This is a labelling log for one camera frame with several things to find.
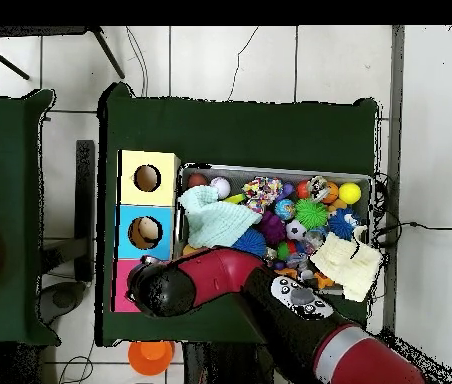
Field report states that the mint green muslin cloth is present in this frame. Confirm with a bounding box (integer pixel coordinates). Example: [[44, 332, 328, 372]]
[[177, 185, 263, 250]]

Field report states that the cream muslin cloth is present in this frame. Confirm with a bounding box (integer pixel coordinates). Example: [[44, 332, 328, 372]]
[[309, 225, 383, 303]]

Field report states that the wooden box with three holes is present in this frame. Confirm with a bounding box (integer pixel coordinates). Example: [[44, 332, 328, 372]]
[[113, 149, 181, 314]]

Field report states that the white toy baseball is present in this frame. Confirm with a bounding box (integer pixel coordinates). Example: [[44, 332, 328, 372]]
[[209, 176, 232, 200]]

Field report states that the plain blue spiky ball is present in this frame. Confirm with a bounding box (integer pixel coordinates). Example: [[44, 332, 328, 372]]
[[231, 227, 268, 258]]

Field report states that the multicolour patterned cloth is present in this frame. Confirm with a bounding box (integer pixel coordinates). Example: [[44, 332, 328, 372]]
[[242, 176, 284, 214]]

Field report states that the brown toy football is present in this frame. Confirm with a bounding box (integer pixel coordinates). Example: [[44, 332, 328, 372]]
[[187, 172, 209, 190]]

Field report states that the purple spiky ball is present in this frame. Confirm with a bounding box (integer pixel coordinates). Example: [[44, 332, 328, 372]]
[[258, 210, 287, 246]]

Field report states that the blue globe ball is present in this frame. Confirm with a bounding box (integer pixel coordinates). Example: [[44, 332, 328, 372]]
[[274, 198, 297, 222]]

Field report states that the small toy soccer ball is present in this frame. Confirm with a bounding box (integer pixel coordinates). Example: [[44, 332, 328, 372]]
[[285, 218, 308, 242]]

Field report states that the beige round toy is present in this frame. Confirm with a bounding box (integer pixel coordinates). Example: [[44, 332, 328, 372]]
[[131, 217, 162, 247]]

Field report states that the plain green spiky ball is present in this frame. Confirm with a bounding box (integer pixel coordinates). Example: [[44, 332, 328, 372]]
[[294, 198, 329, 231]]

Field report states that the crushed silver drink can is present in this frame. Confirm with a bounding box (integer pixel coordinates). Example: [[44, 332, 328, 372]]
[[306, 175, 332, 203]]

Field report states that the yellow smooth ball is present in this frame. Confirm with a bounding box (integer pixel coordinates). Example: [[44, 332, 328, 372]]
[[338, 182, 363, 206]]

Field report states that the orange plastic cup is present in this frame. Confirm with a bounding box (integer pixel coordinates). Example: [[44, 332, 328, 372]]
[[127, 340, 176, 377]]

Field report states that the grey stand base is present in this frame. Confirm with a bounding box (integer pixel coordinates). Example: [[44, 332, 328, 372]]
[[39, 280, 88, 326]]

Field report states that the black tripod stand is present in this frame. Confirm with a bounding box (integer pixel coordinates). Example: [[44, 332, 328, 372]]
[[0, 25, 126, 80]]

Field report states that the dark green side table cloth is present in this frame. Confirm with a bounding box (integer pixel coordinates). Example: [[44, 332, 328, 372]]
[[0, 88, 62, 346]]

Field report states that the wire mesh bin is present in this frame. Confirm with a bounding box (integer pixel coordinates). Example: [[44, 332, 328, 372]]
[[173, 162, 375, 299]]

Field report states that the black power cable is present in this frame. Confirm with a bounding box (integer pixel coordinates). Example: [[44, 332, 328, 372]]
[[371, 171, 452, 249]]

